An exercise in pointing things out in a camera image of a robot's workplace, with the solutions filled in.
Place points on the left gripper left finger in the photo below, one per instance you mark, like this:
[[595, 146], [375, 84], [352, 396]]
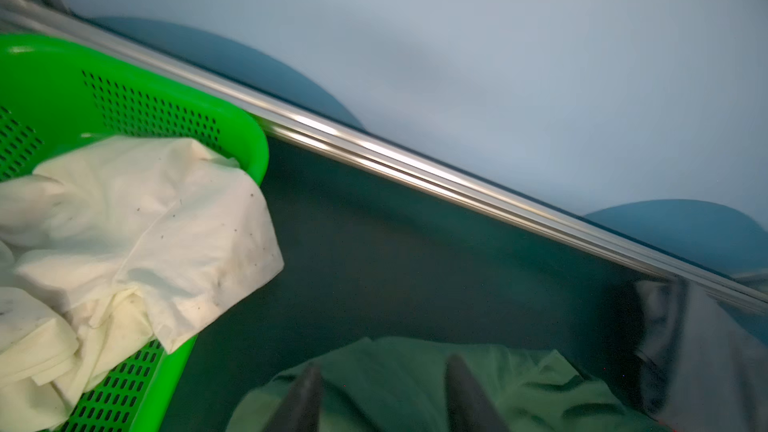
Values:
[[299, 411]]

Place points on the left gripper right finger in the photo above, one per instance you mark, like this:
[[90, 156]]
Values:
[[468, 407]]

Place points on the dark green t-shirt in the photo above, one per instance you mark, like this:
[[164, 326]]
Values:
[[398, 384]]

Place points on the folded grey t-shirt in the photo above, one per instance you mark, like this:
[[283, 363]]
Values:
[[700, 370]]

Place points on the cream white t-shirt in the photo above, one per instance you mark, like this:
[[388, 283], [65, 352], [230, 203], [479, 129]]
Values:
[[110, 246]]

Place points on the green plastic basket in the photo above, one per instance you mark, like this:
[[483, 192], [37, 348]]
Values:
[[57, 96]]

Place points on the horizontal aluminium back rail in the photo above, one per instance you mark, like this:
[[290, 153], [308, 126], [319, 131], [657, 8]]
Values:
[[310, 131]]

